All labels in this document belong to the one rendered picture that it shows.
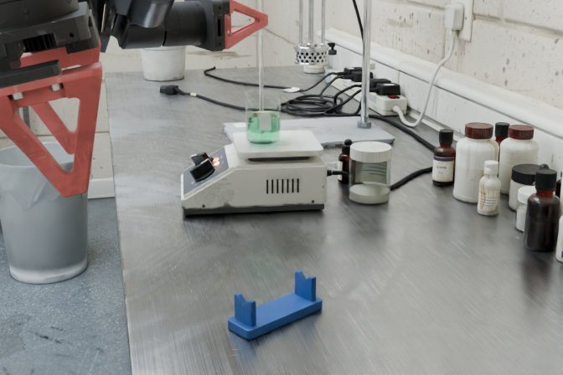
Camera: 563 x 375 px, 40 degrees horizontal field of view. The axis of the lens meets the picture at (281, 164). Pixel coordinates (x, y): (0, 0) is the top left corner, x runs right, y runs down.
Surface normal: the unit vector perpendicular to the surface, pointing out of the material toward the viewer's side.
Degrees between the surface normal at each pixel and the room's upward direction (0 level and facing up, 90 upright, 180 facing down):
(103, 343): 0
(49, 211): 94
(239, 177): 90
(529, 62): 90
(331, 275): 0
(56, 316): 0
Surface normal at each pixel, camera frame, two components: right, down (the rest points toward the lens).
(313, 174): 0.13, 0.27
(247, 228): 0.00, -0.96
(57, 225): 0.51, 0.30
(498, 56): -0.97, 0.06
